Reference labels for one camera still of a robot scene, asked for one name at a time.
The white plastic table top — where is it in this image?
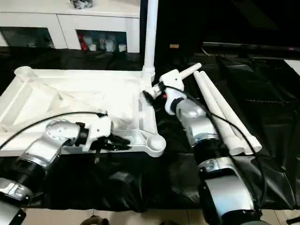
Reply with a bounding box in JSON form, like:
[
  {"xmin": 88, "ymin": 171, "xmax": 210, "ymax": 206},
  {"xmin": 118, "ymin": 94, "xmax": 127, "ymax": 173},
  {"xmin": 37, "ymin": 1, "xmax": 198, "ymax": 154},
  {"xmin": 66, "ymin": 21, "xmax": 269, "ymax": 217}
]
[{"xmin": 0, "ymin": 66, "xmax": 167, "ymax": 158}]

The grey metal clutter object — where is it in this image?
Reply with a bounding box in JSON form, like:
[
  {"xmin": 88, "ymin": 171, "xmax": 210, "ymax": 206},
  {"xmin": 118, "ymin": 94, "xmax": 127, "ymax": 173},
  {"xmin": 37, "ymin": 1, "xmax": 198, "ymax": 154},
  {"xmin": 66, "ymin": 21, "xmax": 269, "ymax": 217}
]
[{"xmin": 70, "ymin": 0, "xmax": 94, "ymax": 10}]

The white plastic table leg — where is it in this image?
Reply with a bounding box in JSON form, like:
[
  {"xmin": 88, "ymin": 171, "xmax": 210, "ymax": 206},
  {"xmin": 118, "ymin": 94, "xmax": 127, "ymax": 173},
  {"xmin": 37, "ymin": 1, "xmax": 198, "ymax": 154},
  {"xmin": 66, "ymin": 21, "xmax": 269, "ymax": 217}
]
[
  {"xmin": 193, "ymin": 70, "xmax": 245, "ymax": 156},
  {"xmin": 142, "ymin": 0, "xmax": 159, "ymax": 90},
  {"xmin": 201, "ymin": 70, "xmax": 263, "ymax": 153},
  {"xmin": 180, "ymin": 63, "xmax": 203, "ymax": 81}
]

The glossy black mat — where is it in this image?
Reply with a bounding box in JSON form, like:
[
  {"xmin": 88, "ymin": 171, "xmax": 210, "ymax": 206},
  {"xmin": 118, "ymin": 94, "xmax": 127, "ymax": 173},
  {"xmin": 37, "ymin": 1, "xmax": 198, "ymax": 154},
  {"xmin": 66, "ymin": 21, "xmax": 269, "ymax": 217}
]
[{"xmin": 0, "ymin": 46, "xmax": 300, "ymax": 211}]

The white cabinet with glass doors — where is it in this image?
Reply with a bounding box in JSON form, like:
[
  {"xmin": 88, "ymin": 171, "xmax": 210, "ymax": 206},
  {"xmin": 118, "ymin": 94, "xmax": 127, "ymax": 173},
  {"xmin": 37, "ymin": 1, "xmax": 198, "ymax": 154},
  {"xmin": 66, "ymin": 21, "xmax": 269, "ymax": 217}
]
[{"xmin": 0, "ymin": 0, "xmax": 141, "ymax": 53}]

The black left robot foot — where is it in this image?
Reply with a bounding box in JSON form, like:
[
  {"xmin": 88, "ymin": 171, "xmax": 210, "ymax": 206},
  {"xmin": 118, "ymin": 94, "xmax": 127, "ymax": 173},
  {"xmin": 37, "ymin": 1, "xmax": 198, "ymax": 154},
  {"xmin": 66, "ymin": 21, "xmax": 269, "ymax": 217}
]
[{"xmin": 80, "ymin": 215, "xmax": 109, "ymax": 225}]

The small red bottle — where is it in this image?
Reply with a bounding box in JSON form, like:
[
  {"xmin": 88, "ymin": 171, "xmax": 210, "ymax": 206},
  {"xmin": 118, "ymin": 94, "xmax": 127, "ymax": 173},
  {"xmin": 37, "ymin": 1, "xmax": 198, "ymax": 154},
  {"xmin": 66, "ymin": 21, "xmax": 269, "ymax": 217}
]
[{"xmin": 79, "ymin": 34, "xmax": 88, "ymax": 51}]

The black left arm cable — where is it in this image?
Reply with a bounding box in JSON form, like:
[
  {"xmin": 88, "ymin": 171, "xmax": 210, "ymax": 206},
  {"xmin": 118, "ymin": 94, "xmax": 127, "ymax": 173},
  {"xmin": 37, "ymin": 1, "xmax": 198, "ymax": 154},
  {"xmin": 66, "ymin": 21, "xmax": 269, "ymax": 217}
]
[{"xmin": 0, "ymin": 111, "xmax": 108, "ymax": 150}]

